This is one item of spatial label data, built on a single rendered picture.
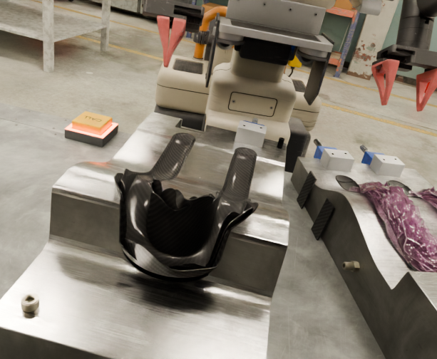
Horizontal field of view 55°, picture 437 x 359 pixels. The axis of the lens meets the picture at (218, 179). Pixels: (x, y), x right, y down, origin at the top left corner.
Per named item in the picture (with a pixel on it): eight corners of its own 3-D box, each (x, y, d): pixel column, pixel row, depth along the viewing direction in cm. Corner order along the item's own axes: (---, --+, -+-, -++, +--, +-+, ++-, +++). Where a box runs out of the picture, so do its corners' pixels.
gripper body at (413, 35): (447, 64, 74) (454, 22, 74) (392, 54, 73) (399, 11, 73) (425, 71, 80) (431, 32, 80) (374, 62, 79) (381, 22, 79)
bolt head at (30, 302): (26, 298, 41) (26, 290, 41) (42, 302, 41) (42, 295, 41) (17, 310, 40) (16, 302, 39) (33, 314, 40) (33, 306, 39)
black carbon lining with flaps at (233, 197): (172, 141, 76) (180, 90, 71) (261, 162, 75) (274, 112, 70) (88, 265, 45) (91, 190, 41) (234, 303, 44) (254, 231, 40)
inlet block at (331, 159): (301, 150, 93) (309, 127, 90) (323, 152, 94) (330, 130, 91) (321, 181, 82) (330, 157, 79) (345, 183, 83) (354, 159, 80)
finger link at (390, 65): (420, 107, 74) (429, 53, 73) (381, 100, 73) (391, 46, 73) (399, 111, 81) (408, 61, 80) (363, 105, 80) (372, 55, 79)
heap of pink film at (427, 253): (336, 187, 74) (351, 147, 70) (425, 196, 77) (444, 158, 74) (413, 299, 52) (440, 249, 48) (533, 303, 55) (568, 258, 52)
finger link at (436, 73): (442, 111, 74) (451, 58, 74) (404, 105, 74) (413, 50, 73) (420, 115, 81) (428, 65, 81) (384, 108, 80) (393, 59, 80)
